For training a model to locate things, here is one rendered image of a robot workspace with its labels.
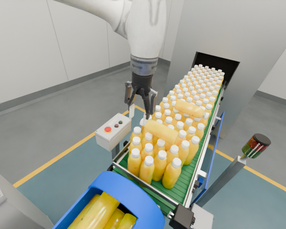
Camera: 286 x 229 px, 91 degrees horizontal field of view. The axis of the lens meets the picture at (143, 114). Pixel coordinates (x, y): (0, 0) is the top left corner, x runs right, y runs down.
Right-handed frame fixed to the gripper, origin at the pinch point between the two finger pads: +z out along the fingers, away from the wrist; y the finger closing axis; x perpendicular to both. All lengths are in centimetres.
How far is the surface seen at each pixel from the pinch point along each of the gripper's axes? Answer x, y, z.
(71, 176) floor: -9, -76, 126
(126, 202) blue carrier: -29.4, 15.2, 3.1
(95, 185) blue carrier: -29.8, 3.5, 6.4
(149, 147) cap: -0.8, 8.0, 15.4
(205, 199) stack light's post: 18, 49, 62
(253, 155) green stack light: 16, 50, 8
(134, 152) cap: -7.2, 3.8, 15.5
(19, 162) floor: -30, -141, 127
